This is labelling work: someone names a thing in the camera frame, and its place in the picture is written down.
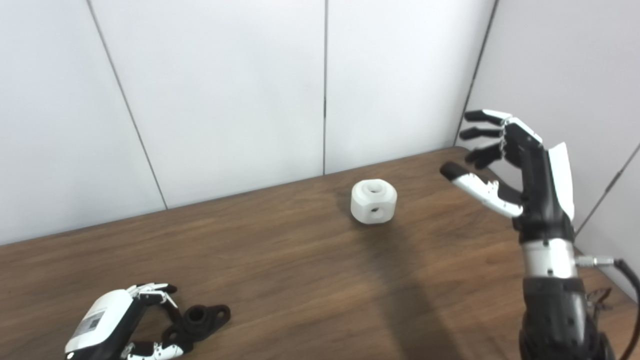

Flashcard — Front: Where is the round white plastic piece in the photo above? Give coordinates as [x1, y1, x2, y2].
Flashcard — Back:
[350, 178, 398, 226]

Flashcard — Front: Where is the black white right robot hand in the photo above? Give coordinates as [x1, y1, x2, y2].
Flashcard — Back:
[439, 109, 576, 244]

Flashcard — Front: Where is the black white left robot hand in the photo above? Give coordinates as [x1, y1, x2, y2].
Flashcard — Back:
[64, 282, 187, 360]

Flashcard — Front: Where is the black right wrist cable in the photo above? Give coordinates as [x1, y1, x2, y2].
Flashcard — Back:
[575, 255, 640, 360]

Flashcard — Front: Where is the black flanged holder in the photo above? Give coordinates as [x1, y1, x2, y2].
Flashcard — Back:
[162, 303, 232, 346]

